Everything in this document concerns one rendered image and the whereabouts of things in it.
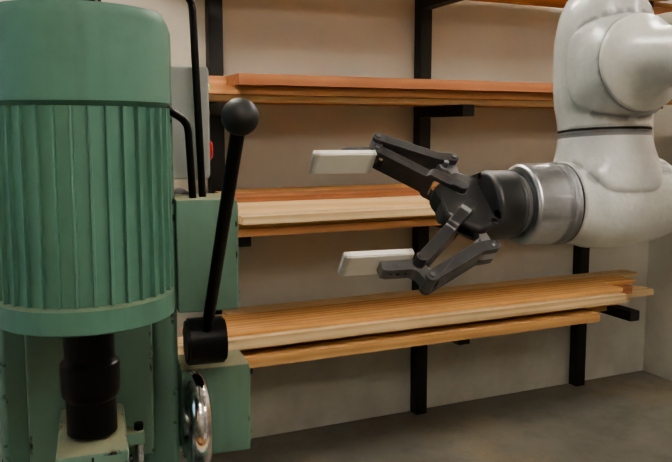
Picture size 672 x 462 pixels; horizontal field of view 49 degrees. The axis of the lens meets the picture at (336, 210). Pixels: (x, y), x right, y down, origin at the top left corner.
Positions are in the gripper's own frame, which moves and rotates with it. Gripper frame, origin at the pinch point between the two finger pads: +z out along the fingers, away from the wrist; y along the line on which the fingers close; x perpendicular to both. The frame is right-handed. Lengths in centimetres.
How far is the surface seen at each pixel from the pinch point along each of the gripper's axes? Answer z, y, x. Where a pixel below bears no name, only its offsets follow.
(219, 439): 8.1, -3.9, -41.0
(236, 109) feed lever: 10.6, 4.1, 9.5
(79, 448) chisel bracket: 25.1, -11.5, -22.2
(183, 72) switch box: 10.5, 37.9, -12.8
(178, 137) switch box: 11.4, 31.8, -19.6
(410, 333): -102, 102, -196
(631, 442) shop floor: -202, 52, -223
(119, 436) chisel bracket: 21.1, -10.2, -23.3
